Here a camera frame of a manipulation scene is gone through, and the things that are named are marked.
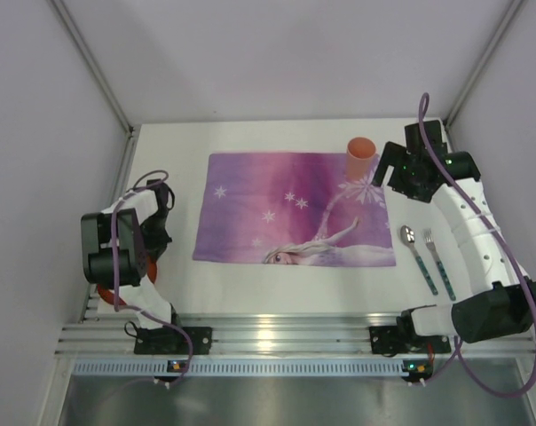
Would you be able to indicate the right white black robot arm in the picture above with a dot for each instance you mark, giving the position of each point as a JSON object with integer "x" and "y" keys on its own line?
{"x": 490, "y": 302}

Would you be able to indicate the purple pink Frozen placemat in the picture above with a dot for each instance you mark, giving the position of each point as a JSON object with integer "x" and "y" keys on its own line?
{"x": 292, "y": 208}

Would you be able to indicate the aluminium rail frame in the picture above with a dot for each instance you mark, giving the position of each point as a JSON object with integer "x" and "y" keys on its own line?
{"x": 272, "y": 335}

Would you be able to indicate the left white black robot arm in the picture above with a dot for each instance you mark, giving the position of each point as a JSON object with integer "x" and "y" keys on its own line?
{"x": 120, "y": 246}

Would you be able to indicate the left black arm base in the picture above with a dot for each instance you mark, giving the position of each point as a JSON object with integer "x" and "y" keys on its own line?
{"x": 165, "y": 341}

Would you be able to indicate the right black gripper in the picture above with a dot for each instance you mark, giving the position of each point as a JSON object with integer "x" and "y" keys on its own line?
{"x": 392, "y": 161}

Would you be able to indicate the pink plastic cup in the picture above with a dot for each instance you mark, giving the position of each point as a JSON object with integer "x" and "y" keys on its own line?
{"x": 360, "y": 153}

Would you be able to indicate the red round plate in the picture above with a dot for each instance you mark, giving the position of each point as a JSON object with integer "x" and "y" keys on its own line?
{"x": 108, "y": 296}

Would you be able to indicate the perforated cable duct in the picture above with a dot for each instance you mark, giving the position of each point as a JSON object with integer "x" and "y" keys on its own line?
{"x": 252, "y": 367}

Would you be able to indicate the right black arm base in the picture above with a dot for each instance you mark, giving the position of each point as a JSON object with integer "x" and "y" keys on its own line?
{"x": 393, "y": 340}

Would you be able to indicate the spoon with teal handle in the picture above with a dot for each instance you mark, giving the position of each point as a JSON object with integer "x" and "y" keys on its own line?
{"x": 408, "y": 239}

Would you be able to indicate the fork with teal handle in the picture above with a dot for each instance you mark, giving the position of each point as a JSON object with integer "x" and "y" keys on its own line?
{"x": 431, "y": 246}

